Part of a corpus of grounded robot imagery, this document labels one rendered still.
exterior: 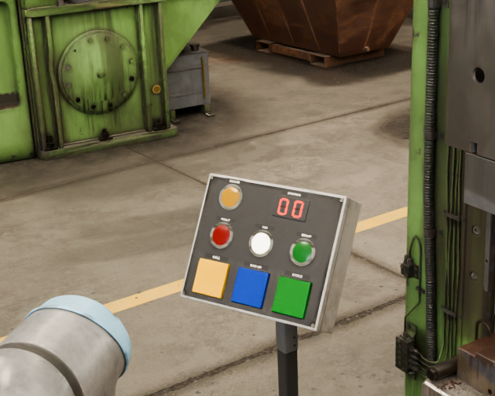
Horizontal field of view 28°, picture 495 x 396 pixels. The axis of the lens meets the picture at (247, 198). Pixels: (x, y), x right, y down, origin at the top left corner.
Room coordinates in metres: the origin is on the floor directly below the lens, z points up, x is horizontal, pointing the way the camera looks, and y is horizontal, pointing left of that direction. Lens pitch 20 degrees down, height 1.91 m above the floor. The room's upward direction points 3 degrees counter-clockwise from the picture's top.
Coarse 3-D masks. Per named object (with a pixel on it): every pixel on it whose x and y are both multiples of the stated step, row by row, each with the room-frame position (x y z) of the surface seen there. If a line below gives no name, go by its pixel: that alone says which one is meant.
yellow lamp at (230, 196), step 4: (228, 188) 2.01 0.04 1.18; (232, 188) 2.01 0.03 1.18; (224, 192) 2.01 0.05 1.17; (228, 192) 2.00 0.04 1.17; (232, 192) 2.00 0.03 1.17; (236, 192) 2.00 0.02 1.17; (224, 196) 2.01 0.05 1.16; (228, 196) 2.00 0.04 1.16; (232, 196) 2.00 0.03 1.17; (236, 196) 1.99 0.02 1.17; (224, 200) 2.00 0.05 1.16; (228, 200) 2.00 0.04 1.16; (232, 200) 1.99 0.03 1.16; (236, 200) 1.99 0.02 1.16; (224, 204) 2.00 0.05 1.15; (228, 204) 1.99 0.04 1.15; (232, 204) 1.99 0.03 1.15
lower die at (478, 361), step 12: (492, 336) 1.66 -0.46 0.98; (468, 348) 1.62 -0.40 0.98; (480, 348) 1.62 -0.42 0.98; (492, 348) 1.60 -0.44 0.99; (468, 360) 1.60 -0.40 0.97; (480, 360) 1.58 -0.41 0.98; (492, 360) 1.56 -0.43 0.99; (468, 372) 1.60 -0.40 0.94; (480, 372) 1.58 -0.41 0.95; (492, 372) 1.55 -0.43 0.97; (480, 384) 1.58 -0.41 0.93; (492, 384) 1.55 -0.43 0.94
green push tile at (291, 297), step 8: (280, 280) 1.84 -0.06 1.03; (288, 280) 1.83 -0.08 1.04; (296, 280) 1.82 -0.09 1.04; (280, 288) 1.83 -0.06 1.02; (288, 288) 1.82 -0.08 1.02; (296, 288) 1.81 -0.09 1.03; (304, 288) 1.81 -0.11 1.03; (280, 296) 1.82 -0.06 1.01; (288, 296) 1.81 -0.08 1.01; (296, 296) 1.80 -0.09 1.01; (304, 296) 1.80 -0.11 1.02; (280, 304) 1.81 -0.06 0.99; (288, 304) 1.80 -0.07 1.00; (296, 304) 1.80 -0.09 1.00; (304, 304) 1.79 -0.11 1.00; (280, 312) 1.80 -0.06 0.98; (288, 312) 1.80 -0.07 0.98; (296, 312) 1.79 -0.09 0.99; (304, 312) 1.78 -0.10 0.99
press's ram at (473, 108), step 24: (456, 0) 1.66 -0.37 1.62; (480, 0) 1.61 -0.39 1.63; (456, 24) 1.65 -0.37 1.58; (480, 24) 1.61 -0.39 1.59; (456, 48) 1.65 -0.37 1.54; (480, 48) 1.61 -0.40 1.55; (456, 72) 1.65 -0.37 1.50; (480, 72) 1.61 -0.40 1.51; (456, 96) 1.65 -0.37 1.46; (480, 96) 1.60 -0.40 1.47; (456, 120) 1.65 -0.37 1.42; (480, 120) 1.60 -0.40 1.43; (456, 144) 1.65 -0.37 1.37; (480, 144) 1.60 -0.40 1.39
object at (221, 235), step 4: (216, 228) 1.98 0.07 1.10; (220, 228) 1.97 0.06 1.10; (224, 228) 1.97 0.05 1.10; (228, 228) 1.96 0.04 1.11; (216, 232) 1.97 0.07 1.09; (220, 232) 1.97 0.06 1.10; (224, 232) 1.96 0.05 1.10; (228, 232) 1.96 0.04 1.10; (212, 236) 1.97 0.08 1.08; (216, 236) 1.97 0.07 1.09; (220, 236) 1.96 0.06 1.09; (224, 236) 1.96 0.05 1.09; (228, 236) 1.95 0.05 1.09; (216, 240) 1.96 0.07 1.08; (220, 240) 1.96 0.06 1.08; (224, 240) 1.95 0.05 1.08; (220, 244) 1.95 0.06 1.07
